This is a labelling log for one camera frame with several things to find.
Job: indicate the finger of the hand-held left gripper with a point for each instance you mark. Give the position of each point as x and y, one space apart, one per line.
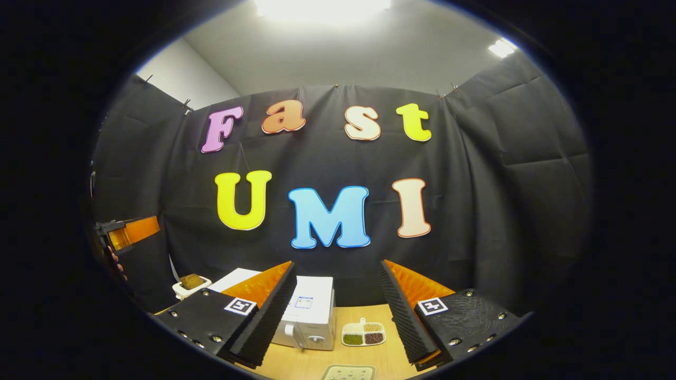
140 230

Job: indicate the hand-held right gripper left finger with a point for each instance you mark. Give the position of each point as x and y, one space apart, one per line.
269 316

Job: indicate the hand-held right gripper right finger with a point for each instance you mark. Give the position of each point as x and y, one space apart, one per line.
404 316

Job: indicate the white microwave oven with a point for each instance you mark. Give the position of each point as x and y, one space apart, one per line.
311 316

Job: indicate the divided dish of beans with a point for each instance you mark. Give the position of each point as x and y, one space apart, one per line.
363 333

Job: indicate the white panel edge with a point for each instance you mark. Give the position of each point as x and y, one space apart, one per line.
173 269

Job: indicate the white toaster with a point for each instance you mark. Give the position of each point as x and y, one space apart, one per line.
182 291

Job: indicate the white square plate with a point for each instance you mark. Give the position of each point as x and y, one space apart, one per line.
348 373

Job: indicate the small ceiling light panel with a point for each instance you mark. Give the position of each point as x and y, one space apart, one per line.
502 48

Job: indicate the long ceiling light panel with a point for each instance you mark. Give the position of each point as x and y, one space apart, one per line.
322 9

